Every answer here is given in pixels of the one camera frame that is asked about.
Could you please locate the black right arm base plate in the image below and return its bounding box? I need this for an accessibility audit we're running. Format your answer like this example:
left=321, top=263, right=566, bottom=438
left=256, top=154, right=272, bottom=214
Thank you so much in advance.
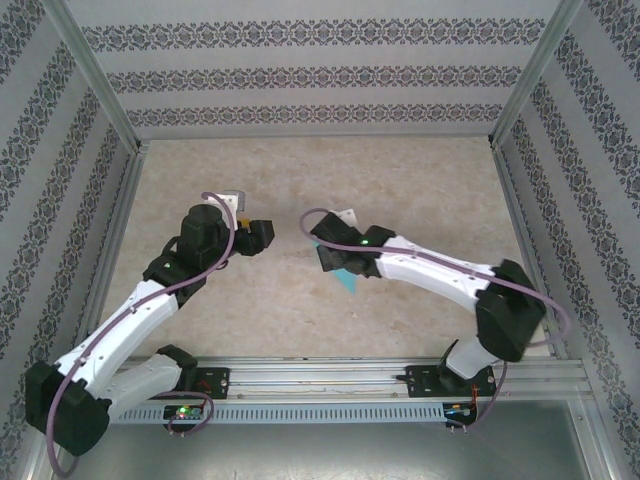
left=407, top=364, right=499, bottom=400

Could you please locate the teal paper sheet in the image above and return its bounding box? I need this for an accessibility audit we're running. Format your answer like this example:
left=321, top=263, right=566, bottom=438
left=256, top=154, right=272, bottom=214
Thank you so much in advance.
left=312, top=239, right=359, bottom=295

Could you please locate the aluminium lower frame bar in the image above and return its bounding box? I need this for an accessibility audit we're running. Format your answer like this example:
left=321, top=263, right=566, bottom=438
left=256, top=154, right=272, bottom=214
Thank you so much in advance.
left=574, top=394, right=626, bottom=480
left=12, top=449, right=56, bottom=480

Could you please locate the aluminium frame post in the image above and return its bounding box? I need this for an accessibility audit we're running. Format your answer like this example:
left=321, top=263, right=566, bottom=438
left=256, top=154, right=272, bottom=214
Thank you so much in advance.
left=487, top=0, right=586, bottom=149
left=42, top=0, right=144, bottom=151

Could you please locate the aluminium mounting rail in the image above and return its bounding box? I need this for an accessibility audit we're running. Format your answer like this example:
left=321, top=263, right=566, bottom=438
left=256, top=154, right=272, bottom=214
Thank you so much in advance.
left=107, top=355, right=591, bottom=401

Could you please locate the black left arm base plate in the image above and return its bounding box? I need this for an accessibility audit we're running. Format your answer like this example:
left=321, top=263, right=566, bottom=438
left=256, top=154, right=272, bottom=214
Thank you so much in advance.
left=189, top=367, right=231, bottom=401

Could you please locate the aluminium back rail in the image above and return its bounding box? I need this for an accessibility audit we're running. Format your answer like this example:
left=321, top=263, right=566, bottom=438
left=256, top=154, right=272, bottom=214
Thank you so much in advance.
left=137, top=132, right=496, bottom=144

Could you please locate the aluminium side rail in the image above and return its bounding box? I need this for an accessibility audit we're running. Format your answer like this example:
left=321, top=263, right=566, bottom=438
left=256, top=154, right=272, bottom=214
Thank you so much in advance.
left=492, top=142, right=569, bottom=359
left=69, top=142, right=151, bottom=364

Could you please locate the grey slotted cable duct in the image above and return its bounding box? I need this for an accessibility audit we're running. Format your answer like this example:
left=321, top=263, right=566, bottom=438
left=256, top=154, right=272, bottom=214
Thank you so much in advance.
left=107, top=402, right=446, bottom=424

